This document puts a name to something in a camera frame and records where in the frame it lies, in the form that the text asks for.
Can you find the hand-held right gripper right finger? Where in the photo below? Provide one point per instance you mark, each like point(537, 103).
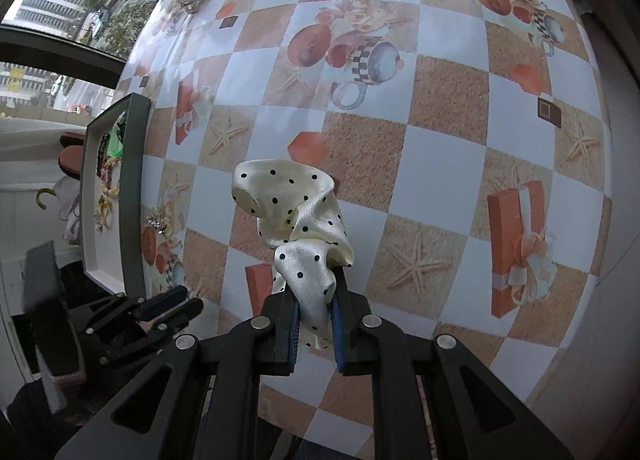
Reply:
point(339, 335)

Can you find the brown round stool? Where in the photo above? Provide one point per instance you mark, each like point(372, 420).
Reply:
point(72, 158)

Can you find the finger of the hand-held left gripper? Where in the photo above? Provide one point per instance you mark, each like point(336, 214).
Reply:
point(165, 300)
point(180, 315)

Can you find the black beaded hair clip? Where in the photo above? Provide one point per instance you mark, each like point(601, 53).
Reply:
point(103, 145)

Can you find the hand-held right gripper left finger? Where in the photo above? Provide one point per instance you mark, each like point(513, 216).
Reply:
point(292, 335)

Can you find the dark green jewelry tray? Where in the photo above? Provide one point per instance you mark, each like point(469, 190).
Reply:
point(132, 190)

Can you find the cream polka dot scrunchie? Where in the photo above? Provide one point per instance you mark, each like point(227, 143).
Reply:
point(300, 220)

